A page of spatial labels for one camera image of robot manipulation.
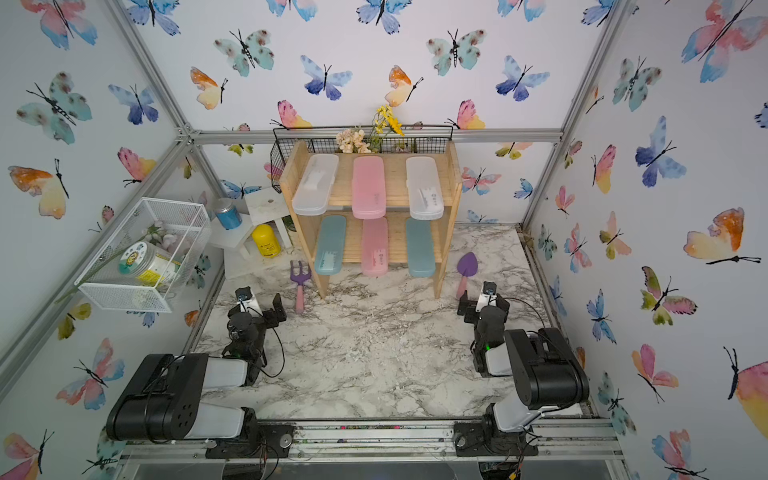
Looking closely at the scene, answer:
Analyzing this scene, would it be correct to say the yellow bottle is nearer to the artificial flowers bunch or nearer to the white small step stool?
the white small step stool

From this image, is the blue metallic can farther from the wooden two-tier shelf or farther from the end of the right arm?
the end of the right arm

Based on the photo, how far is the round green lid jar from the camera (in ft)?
2.09

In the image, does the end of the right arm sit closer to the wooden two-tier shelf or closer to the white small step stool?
the wooden two-tier shelf

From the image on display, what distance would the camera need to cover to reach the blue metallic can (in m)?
0.95

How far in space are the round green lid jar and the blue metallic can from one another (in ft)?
0.99
